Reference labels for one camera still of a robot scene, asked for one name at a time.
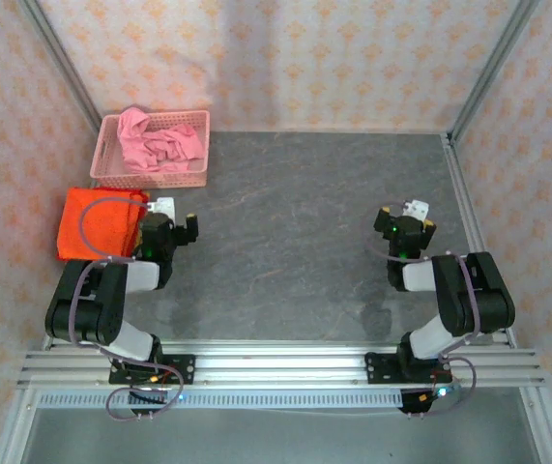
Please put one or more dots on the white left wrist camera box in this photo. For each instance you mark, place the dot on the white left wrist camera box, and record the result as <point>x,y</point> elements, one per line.
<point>165,207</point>

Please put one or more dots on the pink t-shirt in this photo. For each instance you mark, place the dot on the pink t-shirt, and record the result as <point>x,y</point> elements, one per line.
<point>159,145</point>

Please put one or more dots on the pink plastic basket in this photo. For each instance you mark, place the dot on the pink plastic basket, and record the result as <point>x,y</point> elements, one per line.
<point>159,181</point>

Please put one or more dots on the aluminium rail beam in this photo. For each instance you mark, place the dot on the aluminium rail beam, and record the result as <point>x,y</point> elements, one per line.
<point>280,367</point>

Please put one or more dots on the aluminium table side rail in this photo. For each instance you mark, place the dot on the aluminium table side rail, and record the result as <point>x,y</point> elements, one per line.
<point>48,343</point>
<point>464,193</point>

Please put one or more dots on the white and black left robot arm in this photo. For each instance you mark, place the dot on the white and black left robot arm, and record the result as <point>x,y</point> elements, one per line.
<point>87,314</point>

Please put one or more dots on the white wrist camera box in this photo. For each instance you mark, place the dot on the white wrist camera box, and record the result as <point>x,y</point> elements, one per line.
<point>165,207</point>
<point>415,208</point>

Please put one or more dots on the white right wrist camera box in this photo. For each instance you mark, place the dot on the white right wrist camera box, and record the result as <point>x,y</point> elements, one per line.
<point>415,208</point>

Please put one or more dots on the aluminium frame post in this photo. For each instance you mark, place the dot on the aluminium frame post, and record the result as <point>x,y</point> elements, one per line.
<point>493,67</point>
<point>66,67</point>

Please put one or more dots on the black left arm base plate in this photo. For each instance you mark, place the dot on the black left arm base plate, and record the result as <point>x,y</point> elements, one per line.
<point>186,369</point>

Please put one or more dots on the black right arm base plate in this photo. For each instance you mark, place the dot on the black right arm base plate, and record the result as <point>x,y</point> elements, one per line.
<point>377,369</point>

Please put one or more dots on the orange folded t-shirt stack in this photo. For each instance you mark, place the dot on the orange folded t-shirt stack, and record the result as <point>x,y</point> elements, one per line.
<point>106,227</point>

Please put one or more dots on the aluminium frame leg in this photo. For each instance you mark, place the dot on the aluminium frame leg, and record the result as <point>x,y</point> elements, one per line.
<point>14,435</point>
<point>543,435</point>

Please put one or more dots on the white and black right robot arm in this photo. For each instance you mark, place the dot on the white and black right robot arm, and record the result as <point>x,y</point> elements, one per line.
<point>488,299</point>

